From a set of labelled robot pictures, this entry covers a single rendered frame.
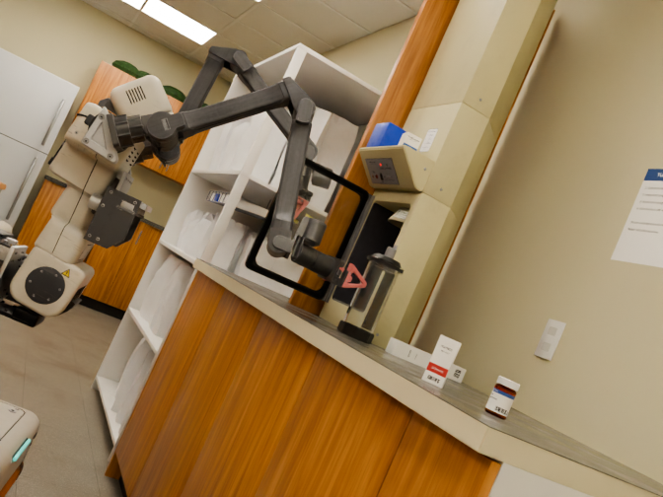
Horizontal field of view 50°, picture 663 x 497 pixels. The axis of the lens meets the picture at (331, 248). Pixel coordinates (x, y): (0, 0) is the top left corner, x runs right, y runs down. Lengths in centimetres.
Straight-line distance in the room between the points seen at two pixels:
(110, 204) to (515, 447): 134
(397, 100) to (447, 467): 161
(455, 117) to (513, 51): 29
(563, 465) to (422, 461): 22
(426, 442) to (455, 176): 114
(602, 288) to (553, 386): 30
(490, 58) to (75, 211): 130
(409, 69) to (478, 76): 38
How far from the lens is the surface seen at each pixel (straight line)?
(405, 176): 214
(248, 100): 197
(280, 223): 186
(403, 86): 253
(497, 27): 230
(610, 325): 200
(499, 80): 228
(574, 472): 118
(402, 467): 124
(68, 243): 209
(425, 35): 259
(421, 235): 213
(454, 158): 218
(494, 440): 107
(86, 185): 211
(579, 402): 198
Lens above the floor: 102
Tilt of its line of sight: 4 degrees up
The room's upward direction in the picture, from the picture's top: 24 degrees clockwise
